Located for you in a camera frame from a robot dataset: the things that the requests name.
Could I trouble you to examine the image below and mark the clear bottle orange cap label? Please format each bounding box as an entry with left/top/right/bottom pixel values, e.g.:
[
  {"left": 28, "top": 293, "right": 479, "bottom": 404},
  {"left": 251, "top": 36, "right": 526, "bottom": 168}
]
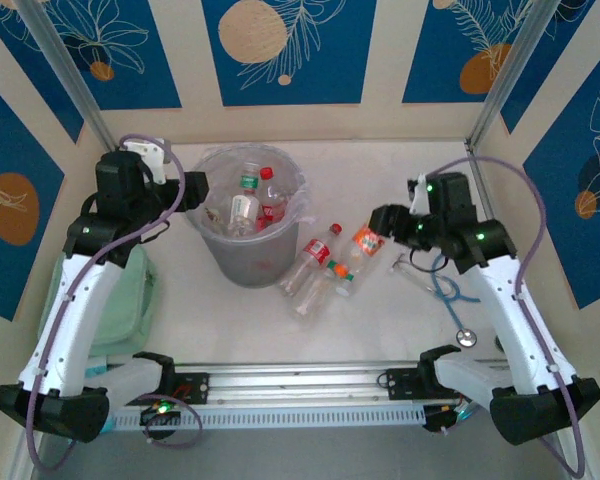
[{"left": 332, "top": 224, "right": 387, "bottom": 279}]

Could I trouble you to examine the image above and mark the white green label bottle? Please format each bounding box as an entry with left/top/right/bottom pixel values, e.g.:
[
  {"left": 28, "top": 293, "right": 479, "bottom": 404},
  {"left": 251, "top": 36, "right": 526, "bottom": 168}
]
[{"left": 227, "top": 193, "right": 261, "bottom": 236}]

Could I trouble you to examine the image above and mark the small green label bottle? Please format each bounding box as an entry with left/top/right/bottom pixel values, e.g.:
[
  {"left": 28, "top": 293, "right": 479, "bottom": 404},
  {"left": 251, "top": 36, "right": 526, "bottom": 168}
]
[{"left": 238, "top": 162, "right": 261, "bottom": 196}]

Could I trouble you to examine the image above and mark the clear bottle red cap label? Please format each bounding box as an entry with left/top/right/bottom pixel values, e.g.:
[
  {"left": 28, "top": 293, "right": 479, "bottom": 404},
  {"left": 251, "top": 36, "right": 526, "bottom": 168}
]
[
  {"left": 278, "top": 223, "right": 344, "bottom": 297},
  {"left": 257, "top": 167, "right": 289, "bottom": 224}
]

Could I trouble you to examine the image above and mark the clear bottle white cap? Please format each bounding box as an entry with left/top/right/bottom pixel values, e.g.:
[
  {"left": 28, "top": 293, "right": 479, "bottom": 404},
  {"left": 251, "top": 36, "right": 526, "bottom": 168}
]
[{"left": 334, "top": 249, "right": 376, "bottom": 297}]

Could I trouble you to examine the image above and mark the clear plastic bin liner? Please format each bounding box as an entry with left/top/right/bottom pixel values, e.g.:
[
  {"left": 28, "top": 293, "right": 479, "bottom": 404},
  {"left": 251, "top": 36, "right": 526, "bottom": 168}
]
[{"left": 183, "top": 142, "right": 317, "bottom": 236}]

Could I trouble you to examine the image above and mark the grey plastic bin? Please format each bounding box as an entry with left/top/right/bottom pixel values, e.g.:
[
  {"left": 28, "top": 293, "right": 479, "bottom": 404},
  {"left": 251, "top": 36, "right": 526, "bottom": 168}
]
[{"left": 184, "top": 143, "right": 311, "bottom": 289}]

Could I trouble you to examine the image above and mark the clear bottle green cap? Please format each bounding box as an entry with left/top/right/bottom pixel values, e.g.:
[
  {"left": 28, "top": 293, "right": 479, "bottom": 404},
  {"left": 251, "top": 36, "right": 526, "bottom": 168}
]
[{"left": 293, "top": 260, "right": 339, "bottom": 321}]

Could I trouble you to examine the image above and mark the blue stethoscope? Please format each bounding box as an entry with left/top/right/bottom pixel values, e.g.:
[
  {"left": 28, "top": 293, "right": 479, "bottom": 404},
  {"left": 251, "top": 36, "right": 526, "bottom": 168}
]
[{"left": 387, "top": 252, "right": 481, "bottom": 350}]

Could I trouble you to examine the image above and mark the mint green tray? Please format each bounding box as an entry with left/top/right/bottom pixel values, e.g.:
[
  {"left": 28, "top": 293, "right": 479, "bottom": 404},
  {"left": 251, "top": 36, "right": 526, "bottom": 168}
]
[{"left": 37, "top": 247, "right": 160, "bottom": 359}]

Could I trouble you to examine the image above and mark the light blue wipes packet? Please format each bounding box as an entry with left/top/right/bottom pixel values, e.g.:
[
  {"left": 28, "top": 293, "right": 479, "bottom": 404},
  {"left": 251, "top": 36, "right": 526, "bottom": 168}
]
[{"left": 82, "top": 357, "right": 116, "bottom": 431}]

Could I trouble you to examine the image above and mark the black controller board green light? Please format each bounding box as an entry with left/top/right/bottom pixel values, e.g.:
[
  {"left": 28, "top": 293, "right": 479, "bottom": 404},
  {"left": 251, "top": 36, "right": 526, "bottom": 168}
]
[
  {"left": 422, "top": 404, "right": 474, "bottom": 434},
  {"left": 139, "top": 399, "right": 182, "bottom": 426}
]

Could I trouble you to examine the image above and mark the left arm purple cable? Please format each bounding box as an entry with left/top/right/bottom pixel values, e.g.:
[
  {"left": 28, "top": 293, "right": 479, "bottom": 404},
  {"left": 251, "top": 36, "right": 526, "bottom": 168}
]
[{"left": 25, "top": 132, "right": 204, "bottom": 472}]

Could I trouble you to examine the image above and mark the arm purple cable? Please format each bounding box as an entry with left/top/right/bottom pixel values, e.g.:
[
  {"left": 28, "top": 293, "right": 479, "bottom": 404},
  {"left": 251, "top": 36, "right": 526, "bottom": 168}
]
[
  {"left": 25, "top": 132, "right": 204, "bottom": 472},
  {"left": 424, "top": 155, "right": 586, "bottom": 479}
]

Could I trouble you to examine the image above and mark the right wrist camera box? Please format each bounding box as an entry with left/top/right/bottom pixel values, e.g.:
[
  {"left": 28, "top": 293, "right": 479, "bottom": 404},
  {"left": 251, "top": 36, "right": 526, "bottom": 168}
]
[{"left": 406, "top": 173, "right": 431, "bottom": 216}]

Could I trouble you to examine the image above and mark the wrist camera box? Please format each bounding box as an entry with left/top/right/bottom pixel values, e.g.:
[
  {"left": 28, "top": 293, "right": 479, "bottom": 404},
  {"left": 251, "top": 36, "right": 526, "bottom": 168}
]
[
  {"left": 406, "top": 173, "right": 431, "bottom": 216},
  {"left": 119, "top": 138, "right": 175, "bottom": 184}
]

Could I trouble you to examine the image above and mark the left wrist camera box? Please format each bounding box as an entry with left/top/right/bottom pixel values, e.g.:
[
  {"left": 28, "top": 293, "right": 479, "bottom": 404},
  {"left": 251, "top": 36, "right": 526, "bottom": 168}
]
[{"left": 119, "top": 138, "right": 175, "bottom": 184}]

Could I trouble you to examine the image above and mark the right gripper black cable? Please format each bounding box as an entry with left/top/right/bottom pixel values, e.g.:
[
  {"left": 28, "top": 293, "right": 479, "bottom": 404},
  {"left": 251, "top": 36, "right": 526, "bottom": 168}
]
[{"left": 404, "top": 247, "right": 451, "bottom": 274}]

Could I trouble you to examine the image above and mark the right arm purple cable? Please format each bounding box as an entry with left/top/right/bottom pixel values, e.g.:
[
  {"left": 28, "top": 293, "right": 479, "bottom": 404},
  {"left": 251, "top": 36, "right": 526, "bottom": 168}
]
[{"left": 424, "top": 155, "right": 586, "bottom": 479}]

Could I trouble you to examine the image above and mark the aluminium frame post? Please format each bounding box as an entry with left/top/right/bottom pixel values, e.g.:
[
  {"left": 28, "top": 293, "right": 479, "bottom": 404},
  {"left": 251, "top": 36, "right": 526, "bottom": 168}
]
[
  {"left": 467, "top": 0, "right": 564, "bottom": 151},
  {"left": 17, "top": 0, "right": 121, "bottom": 156}
]

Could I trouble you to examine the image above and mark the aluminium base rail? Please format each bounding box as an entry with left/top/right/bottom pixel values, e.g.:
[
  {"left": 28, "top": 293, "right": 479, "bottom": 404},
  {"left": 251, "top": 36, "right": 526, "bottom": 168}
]
[{"left": 107, "top": 360, "right": 511, "bottom": 414}]

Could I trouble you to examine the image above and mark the white slotted cable duct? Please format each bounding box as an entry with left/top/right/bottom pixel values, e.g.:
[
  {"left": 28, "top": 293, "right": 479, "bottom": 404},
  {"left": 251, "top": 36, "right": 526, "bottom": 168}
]
[{"left": 107, "top": 404, "right": 426, "bottom": 432}]

